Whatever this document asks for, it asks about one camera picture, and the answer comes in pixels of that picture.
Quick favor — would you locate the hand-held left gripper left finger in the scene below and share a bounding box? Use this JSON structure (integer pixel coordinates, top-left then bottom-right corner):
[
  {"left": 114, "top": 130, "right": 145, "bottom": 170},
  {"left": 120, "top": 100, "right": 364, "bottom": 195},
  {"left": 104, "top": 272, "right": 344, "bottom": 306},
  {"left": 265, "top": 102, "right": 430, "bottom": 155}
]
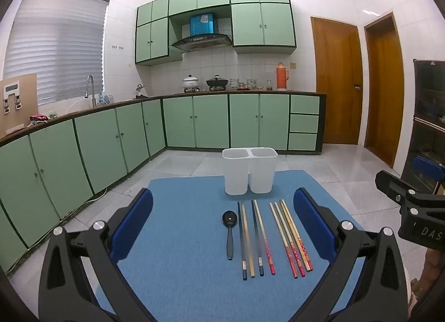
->
[{"left": 38, "top": 188, "right": 164, "bottom": 322}]

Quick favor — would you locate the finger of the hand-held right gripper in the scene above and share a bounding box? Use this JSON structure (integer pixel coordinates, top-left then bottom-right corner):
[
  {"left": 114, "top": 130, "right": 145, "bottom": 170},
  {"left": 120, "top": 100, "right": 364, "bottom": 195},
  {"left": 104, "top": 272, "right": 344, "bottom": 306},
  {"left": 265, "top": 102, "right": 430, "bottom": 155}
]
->
[
  {"left": 375, "top": 169, "right": 423, "bottom": 205},
  {"left": 413, "top": 156, "right": 445, "bottom": 201}
]

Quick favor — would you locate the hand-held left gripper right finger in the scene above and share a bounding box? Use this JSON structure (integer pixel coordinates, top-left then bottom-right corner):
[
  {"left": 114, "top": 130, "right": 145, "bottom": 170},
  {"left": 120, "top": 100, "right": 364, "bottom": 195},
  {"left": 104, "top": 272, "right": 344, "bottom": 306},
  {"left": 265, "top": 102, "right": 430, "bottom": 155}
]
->
[{"left": 293, "top": 188, "right": 409, "bottom": 322}]

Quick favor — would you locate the red patterned wooden chopstick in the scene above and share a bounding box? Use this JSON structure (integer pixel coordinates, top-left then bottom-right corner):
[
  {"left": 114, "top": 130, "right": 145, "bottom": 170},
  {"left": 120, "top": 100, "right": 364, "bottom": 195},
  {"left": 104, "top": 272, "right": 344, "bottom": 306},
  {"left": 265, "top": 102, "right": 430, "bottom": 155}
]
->
[
  {"left": 282, "top": 199, "right": 314, "bottom": 271},
  {"left": 270, "top": 203, "right": 299, "bottom": 279},
  {"left": 275, "top": 202, "right": 306, "bottom": 277},
  {"left": 254, "top": 200, "right": 276, "bottom": 276},
  {"left": 280, "top": 200, "right": 310, "bottom": 273}
]

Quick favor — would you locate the black chopstick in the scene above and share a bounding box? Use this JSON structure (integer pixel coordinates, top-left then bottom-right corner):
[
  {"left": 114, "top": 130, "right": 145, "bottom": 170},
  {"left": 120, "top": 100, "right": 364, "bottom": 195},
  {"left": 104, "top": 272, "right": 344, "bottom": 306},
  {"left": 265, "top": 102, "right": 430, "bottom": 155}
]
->
[
  {"left": 237, "top": 202, "right": 248, "bottom": 281},
  {"left": 251, "top": 200, "right": 265, "bottom": 277}
]

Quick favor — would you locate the plain wooden chopstick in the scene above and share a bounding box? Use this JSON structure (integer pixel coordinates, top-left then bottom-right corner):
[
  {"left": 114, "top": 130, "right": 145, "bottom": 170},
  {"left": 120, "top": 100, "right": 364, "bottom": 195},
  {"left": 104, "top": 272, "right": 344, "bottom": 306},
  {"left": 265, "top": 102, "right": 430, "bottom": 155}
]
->
[{"left": 241, "top": 203, "right": 256, "bottom": 278}]

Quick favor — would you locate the black spoon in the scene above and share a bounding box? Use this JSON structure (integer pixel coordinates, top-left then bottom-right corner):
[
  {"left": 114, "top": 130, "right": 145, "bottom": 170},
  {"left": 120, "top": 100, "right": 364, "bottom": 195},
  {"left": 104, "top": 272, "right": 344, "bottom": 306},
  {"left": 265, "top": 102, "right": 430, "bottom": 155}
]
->
[{"left": 222, "top": 210, "right": 238, "bottom": 261}]

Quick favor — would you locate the white double utensil holder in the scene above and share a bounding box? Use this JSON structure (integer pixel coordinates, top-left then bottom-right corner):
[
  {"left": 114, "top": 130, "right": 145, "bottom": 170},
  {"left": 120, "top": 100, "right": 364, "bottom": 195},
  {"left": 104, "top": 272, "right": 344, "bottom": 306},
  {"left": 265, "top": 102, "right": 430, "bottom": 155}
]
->
[{"left": 222, "top": 148, "right": 279, "bottom": 196}]

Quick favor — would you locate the dark glass cabinet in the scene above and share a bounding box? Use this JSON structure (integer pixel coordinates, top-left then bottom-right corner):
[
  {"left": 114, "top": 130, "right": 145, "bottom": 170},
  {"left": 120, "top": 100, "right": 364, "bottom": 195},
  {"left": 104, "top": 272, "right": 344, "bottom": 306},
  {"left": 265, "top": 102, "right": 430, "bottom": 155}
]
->
[{"left": 400, "top": 59, "right": 445, "bottom": 198}]

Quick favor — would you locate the blue table mat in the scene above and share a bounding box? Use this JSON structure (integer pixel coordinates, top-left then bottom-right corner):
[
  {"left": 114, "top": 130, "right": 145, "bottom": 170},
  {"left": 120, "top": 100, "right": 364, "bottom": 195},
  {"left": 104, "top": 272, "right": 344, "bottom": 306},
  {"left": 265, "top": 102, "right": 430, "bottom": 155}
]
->
[{"left": 92, "top": 169, "right": 369, "bottom": 322}]

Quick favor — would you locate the green drawer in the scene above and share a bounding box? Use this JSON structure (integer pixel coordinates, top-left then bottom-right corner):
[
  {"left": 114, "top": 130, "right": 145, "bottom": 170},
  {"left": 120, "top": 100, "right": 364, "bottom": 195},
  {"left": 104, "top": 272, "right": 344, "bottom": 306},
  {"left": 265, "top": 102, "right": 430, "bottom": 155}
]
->
[
  {"left": 290, "top": 114, "right": 319, "bottom": 134},
  {"left": 288, "top": 133, "right": 318, "bottom": 151},
  {"left": 290, "top": 95, "right": 320, "bottom": 114}
]

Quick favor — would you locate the green base cabinet run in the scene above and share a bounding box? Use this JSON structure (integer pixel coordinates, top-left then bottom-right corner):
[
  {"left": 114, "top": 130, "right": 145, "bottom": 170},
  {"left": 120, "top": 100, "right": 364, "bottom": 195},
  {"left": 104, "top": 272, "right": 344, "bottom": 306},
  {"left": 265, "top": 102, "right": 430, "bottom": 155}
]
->
[{"left": 0, "top": 92, "right": 327, "bottom": 276}]

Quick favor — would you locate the brown wooden door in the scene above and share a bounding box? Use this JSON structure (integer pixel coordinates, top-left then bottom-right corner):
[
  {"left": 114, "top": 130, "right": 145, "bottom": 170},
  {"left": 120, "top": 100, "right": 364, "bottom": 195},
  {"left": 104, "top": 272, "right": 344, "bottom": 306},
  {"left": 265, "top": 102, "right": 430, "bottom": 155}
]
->
[
  {"left": 364, "top": 12, "right": 406, "bottom": 169},
  {"left": 310, "top": 16, "right": 364, "bottom": 145}
]

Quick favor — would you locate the steel sink faucet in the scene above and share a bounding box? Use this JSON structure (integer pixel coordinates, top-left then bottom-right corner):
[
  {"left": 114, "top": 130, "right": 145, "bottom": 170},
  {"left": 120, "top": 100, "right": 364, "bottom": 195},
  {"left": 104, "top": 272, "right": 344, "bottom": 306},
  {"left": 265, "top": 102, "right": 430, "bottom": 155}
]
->
[{"left": 85, "top": 75, "right": 98, "bottom": 108}]

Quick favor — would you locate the orange thermos flask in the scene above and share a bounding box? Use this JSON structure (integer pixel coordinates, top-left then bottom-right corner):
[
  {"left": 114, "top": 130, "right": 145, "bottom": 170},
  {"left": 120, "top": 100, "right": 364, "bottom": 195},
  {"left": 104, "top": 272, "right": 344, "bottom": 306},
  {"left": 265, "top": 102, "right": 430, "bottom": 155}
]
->
[{"left": 276, "top": 63, "right": 290, "bottom": 91}]

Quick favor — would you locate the white cooking pot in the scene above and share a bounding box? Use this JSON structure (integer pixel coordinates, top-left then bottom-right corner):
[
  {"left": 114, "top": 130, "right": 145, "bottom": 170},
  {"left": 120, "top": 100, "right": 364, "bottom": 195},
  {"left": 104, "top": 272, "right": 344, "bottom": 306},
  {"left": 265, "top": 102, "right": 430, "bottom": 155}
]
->
[{"left": 182, "top": 74, "right": 201, "bottom": 93}]

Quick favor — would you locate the brown cardboard board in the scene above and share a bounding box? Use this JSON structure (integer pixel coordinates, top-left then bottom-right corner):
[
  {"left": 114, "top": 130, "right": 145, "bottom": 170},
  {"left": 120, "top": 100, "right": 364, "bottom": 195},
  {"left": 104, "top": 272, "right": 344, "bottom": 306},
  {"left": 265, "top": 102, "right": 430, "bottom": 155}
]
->
[{"left": 0, "top": 73, "right": 38, "bottom": 136}]

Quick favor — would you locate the black wok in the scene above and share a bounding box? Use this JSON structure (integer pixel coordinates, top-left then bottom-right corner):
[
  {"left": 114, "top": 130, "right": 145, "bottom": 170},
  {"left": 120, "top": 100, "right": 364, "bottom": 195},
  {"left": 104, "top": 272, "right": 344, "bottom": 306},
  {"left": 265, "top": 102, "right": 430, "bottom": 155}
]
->
[{"left": 206, "top": 75, "right": 229, "bottom": 91}]

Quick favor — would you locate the black range hood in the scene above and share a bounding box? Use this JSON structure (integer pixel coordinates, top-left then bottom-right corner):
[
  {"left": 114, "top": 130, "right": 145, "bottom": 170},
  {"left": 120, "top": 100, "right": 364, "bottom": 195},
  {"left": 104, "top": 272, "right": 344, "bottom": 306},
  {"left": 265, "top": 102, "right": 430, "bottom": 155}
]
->
[{"left": 170, "top": 34, "right": 233, "bottom": 53}]

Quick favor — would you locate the white window blind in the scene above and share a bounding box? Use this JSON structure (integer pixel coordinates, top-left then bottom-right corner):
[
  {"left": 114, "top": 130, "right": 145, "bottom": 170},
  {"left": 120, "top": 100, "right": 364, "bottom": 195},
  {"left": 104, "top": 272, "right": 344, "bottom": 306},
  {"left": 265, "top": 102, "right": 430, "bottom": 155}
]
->
[{"left": 3, "top": 0, "right": 110, "bottom": 105}]

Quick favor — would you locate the blue wrapped hood chimney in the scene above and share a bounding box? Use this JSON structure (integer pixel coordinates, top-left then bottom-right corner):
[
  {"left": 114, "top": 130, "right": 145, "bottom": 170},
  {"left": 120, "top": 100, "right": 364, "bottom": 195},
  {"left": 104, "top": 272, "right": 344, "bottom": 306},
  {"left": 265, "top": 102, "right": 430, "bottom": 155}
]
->
[{"left": 189, "top": 12, "right": 218, "bottom": 36}]

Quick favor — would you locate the white wall bracket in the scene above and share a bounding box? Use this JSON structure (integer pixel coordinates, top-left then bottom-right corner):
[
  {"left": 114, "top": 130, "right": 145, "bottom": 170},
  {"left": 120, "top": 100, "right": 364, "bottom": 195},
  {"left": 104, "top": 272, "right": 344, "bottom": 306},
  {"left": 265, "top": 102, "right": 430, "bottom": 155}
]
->
[{"left": 3, "top": 81, "right": 22, "bottom": 113}]

